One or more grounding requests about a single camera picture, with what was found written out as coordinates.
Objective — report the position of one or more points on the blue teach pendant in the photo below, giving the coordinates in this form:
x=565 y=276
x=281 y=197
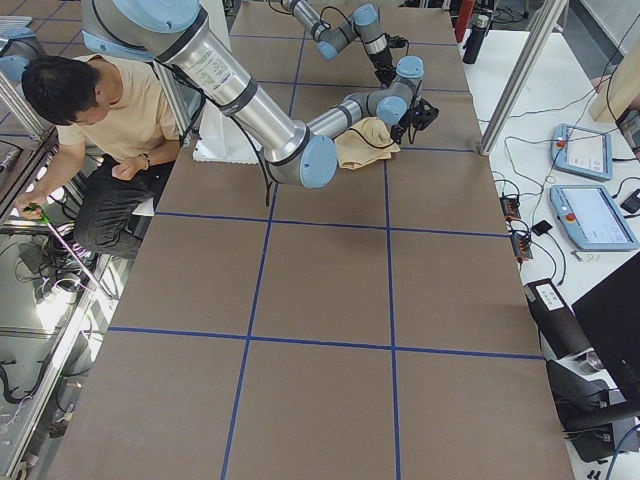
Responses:
x=591 y=219
x=582 y=151

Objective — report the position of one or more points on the near blue teach pendant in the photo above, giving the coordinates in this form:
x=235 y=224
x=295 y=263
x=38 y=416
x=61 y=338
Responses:
x=591 y=219

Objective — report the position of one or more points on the aluminium frame post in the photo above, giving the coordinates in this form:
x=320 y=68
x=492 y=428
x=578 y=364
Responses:
x=539 y=33

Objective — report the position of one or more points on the far blue teach pendant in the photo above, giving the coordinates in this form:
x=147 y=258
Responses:
x=582 y=151

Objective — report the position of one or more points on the black monitor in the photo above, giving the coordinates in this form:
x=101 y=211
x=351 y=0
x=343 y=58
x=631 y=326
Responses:
x=608 y=314

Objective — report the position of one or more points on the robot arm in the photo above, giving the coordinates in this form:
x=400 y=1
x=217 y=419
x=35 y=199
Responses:
x=362 y=24
x=177 y=35

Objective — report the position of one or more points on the beige long-sleeve printed shirt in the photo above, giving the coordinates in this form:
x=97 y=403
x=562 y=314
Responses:
x=364 y=143

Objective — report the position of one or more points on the black water bottle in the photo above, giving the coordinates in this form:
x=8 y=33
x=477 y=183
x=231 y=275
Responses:
x=475 y=39

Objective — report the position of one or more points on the seated person in beige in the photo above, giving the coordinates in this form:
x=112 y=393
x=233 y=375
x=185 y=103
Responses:
x=118 y=106

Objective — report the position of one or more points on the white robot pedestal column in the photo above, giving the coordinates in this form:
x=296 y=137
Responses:
x=220 y=139

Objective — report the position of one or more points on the brown table mat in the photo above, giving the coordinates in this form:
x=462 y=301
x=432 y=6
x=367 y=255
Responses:
x=372 y=329

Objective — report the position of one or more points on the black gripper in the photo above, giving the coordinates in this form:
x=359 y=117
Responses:
x=400 y=125
x=384 y=70

